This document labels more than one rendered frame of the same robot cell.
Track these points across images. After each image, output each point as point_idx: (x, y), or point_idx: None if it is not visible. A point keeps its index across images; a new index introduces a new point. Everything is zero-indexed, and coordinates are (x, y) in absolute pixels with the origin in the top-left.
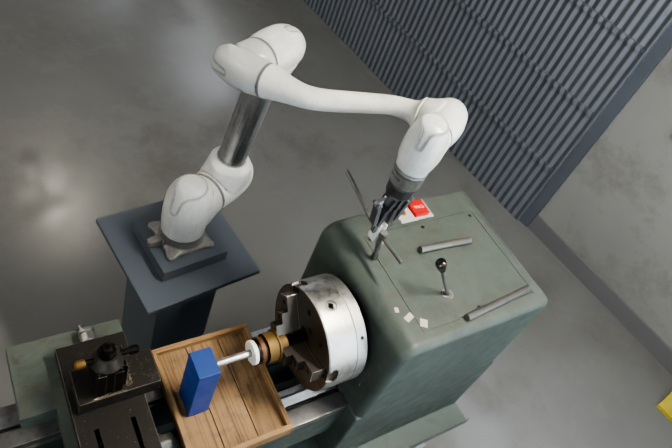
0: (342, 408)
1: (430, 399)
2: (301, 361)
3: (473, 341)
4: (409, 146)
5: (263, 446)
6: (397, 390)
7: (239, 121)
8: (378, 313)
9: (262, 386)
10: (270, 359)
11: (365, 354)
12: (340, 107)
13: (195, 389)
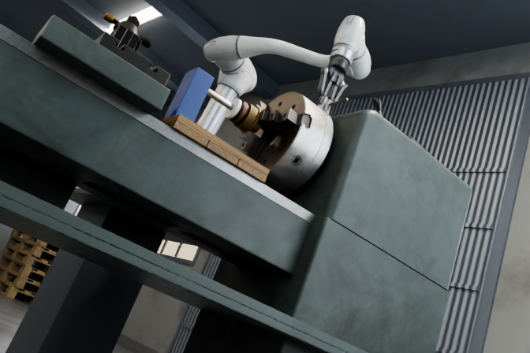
0: (310, 215)
1: (397, 303)
2: (278, 111)
3: (420, 171)
4: (342, 25)
5: (233, 195)
6: (363, 190)
7: (206, 114)
8: (336, 116)
9: None
10: (250, 109)
11: (331, 126)
12: (291, 46)
13: (188, 84)
